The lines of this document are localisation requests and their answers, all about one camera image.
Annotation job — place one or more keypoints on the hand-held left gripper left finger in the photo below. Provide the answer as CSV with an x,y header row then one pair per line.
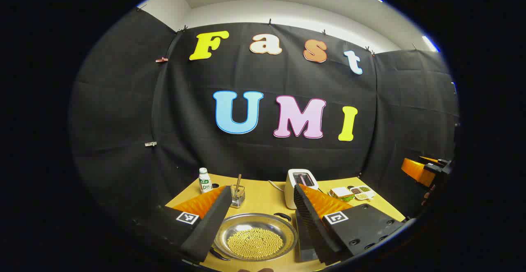
x,y
213,227

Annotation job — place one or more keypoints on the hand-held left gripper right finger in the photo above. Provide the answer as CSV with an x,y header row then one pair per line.
x,y
306,218

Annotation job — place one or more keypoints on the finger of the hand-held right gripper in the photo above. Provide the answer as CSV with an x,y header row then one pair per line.
x,y
417,171

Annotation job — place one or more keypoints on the white toaster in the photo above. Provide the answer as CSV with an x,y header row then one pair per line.
x,y
291,185

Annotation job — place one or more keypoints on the pile of yellow soybeans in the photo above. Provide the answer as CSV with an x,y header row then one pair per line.
x,y
254,243

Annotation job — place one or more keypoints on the white green-label drink bottle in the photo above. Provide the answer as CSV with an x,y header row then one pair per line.
x,y
204,181

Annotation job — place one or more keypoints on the wooden stick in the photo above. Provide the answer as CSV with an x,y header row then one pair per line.
x,y
238,181

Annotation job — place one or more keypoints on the black backdrop cloth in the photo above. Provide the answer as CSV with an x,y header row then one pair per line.
x,y
123,111

